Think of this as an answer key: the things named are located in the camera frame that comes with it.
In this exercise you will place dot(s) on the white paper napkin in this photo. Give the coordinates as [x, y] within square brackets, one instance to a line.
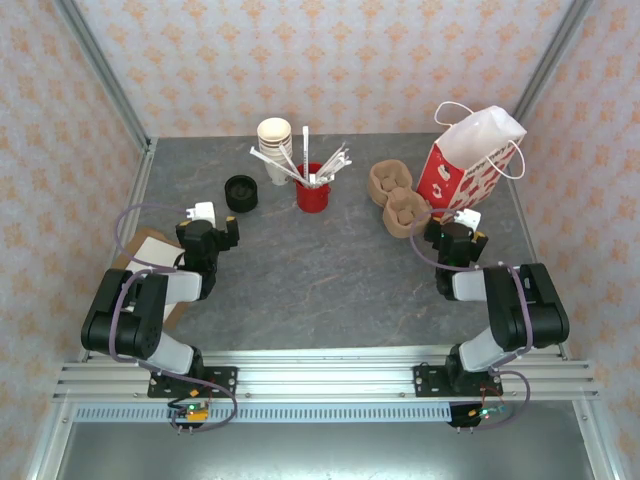
[155, 252]

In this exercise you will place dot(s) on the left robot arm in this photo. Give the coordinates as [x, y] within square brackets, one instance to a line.
[127, 320]

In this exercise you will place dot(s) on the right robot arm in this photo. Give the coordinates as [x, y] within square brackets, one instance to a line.
[525, 310]

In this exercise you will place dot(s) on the stack of brown cup carriers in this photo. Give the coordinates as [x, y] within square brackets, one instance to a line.
[400, 210]

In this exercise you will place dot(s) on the stack of black cup lids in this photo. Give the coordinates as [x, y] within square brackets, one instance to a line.
[241, 192]

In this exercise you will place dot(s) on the brown cardboard sheet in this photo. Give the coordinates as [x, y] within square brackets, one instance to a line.
[130, 251]

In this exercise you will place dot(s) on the red and white paper bag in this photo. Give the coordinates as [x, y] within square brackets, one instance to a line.
[465, 170]

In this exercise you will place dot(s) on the white paper-wrapped straw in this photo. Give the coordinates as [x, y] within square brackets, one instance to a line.
[340, 167]
[289, 157]
[305, 150]
[334, 159]
[272, 162]

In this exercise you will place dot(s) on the red metal bucket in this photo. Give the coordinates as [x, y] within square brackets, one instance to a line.
[312, 197]

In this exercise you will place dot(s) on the stack of paper cups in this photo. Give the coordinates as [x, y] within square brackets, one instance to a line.
[274, 132]

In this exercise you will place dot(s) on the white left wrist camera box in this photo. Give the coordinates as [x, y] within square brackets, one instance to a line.
[205, 211]

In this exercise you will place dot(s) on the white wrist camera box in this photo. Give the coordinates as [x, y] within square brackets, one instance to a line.
[205, 211]
[469, 218]

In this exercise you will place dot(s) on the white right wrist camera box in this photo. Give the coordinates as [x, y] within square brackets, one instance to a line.
[469, 218]

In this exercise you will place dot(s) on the aluminium frame post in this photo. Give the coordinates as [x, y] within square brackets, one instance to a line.
[105, 70]
[550, 60]

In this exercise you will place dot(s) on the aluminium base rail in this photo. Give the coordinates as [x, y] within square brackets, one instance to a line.
[325, 372]

